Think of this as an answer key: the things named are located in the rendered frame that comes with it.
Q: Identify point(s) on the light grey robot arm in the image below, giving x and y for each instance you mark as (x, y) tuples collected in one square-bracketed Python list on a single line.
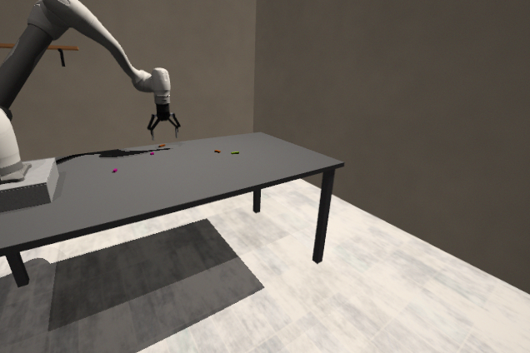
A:
[(47, 24)]

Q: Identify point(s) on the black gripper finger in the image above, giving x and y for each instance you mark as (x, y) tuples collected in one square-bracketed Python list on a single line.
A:
[(176, 126), (153, 126)]

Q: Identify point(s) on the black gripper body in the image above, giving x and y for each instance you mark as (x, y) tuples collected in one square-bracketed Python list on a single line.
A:
[(162, 109)]

